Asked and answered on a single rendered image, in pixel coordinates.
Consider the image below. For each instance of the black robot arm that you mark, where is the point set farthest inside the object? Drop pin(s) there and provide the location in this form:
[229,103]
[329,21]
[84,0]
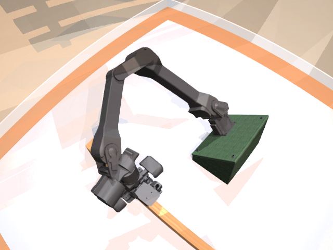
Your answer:
[106,145]

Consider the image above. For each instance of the wooden post with slot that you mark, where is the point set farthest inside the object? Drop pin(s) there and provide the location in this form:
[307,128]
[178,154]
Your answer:
[88,146]

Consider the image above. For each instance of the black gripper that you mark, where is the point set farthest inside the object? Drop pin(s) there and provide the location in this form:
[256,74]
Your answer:
[151,166]

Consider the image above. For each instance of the light wooden board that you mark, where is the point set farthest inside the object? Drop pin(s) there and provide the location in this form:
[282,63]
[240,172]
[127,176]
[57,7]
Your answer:
[179,228]

